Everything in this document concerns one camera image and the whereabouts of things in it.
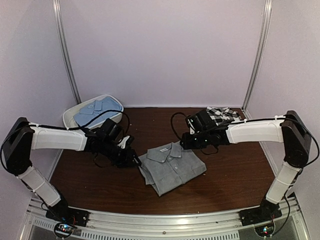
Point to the right circuit board with leds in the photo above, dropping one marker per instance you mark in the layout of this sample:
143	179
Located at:
265	230

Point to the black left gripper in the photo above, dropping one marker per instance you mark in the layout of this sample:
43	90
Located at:
126	161

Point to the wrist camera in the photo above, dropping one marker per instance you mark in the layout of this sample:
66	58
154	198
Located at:
199	122
126	142

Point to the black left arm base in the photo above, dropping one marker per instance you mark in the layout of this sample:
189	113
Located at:
67	215

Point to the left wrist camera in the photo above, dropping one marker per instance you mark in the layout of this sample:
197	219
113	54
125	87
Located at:
126	142

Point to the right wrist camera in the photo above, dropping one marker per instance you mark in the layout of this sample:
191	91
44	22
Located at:
199	122

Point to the silver right corner post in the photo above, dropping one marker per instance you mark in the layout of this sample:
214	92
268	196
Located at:
264	31

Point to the black white plaid shirt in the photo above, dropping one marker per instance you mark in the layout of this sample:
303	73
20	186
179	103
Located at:
220	114

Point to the circuit board with leds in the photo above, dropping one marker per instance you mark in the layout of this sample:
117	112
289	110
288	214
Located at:
63	230
265	230

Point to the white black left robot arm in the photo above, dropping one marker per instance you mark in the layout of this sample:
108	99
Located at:
19	157

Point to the silver corner post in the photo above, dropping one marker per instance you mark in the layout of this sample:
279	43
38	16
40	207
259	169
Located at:
264	31
64	50

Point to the white plastic laundry basket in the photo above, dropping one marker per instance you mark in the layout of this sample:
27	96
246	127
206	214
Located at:
68	115

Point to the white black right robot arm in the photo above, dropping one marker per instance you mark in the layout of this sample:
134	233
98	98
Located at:
285	140

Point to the light blue folded shirt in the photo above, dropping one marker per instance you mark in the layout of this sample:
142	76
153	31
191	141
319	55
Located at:
94	108

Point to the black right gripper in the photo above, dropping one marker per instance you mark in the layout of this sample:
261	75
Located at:
187	144

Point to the silver left corner post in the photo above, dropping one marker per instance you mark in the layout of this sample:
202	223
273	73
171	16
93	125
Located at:
64	50

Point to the left circuit board with leds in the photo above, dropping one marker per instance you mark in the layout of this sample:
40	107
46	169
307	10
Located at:
63	230

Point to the grey long sleeve shirt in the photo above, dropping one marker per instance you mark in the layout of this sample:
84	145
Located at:
169	166

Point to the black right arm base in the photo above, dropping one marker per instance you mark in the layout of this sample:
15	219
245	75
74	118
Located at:
262	213

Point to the aluminium front rail frame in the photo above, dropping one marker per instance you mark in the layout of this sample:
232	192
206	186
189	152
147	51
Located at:
221	225

